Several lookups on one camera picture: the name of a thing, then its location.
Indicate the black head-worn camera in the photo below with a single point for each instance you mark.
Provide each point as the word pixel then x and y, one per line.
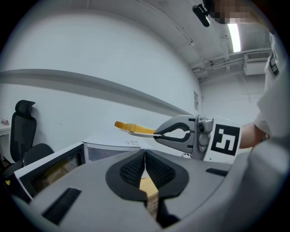
pixel 202 15

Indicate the paper wall poster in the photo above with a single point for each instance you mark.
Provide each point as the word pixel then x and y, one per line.
pixel 196 100

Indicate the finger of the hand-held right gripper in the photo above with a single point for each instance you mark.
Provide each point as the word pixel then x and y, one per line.
pixel 179 120
pixel 174 146

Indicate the black office chair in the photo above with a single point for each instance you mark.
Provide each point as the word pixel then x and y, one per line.
pixel 22 131

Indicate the person's right forearm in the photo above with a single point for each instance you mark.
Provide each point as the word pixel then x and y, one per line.
pixel 251 136

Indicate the black bag yellow mark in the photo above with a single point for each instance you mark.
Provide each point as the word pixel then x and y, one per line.
pixel 6 179

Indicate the white air conditioner unit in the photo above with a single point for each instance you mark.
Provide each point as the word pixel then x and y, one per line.
pixel 256 64

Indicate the person's head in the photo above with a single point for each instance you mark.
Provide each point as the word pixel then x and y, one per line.
pixel 226 9

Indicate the yellow wooden table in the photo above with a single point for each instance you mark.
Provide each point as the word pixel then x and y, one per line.
pixel 148 188

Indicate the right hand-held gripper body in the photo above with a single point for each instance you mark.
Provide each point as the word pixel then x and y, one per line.
pixel 226 138

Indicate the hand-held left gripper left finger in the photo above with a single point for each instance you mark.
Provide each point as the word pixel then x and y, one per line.
pixel 90 192

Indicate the white plate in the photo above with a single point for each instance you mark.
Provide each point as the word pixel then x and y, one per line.
pixel 140 135

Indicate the yellow toast food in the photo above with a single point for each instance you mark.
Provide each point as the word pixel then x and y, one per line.
pixel 136 128

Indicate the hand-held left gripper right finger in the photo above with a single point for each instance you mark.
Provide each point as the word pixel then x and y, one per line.
pixel 199 181

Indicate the person's white shirt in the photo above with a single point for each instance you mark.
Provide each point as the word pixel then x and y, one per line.
pixel 276 108

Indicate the white microwave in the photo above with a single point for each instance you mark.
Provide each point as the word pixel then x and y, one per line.
pixel 108 141

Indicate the long ceiling light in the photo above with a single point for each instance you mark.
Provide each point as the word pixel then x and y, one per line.
pixel 234 38

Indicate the white desk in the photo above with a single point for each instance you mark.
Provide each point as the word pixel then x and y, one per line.
pixel 4 131

